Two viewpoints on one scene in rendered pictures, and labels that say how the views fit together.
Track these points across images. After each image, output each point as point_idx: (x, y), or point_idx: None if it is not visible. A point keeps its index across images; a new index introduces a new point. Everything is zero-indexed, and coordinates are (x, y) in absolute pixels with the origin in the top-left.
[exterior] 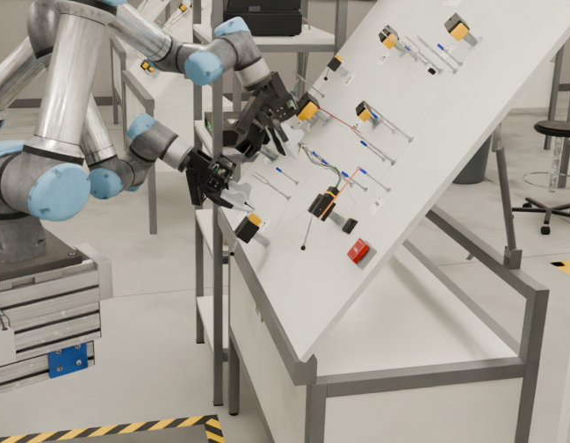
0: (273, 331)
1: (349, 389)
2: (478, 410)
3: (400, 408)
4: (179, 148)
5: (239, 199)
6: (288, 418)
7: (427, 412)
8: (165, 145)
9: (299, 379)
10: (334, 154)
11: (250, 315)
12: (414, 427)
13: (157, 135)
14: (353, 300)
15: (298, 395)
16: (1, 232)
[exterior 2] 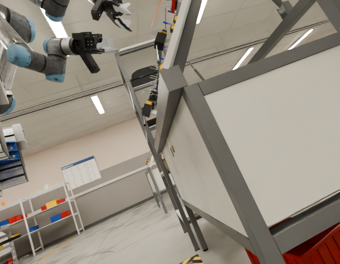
0: (160, 112)
1: (220, 83)
2: None
3: (275, 89)
4: (67, 37)
5: (106, 43)
6: (201, 172)
7: (302, 87)
8: (59, 40)
9: (170, 84)
10: None
11: (176, 167)
12: (300, 103)
13: (55, 38)
14: (183, 11)
15: (190, 132)
16: None
